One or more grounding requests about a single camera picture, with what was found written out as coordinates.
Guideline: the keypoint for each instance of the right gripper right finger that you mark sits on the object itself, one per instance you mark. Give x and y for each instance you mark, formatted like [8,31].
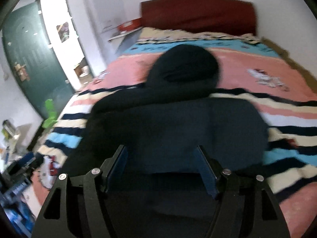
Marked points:
[244,203]

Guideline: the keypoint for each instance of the red shoe box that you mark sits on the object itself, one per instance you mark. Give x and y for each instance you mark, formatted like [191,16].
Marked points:
[130,25]

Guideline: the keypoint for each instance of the dark green door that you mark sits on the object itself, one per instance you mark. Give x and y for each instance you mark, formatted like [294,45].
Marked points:
[33,61]

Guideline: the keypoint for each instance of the green plastic stool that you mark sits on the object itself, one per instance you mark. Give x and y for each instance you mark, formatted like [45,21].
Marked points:
[52,114]

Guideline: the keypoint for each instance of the black hooded puffer jacket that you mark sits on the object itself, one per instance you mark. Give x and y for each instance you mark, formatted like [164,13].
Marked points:
[161,124]

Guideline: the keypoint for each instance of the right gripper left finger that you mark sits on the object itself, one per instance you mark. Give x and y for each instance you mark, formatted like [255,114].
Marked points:
[73,207]

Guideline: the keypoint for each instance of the dark red headboard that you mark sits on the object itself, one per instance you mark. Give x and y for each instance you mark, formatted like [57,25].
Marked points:
[232,17]

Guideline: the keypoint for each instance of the white bedside shelf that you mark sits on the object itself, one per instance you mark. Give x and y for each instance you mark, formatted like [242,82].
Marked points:
[124,35]

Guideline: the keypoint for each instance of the brown cardboard beside bed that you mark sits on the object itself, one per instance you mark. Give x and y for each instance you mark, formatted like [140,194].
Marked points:
[289,57]

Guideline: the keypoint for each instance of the Hello Kitty pink blanket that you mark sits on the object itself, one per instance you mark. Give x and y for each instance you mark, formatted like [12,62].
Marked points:
[251,69]

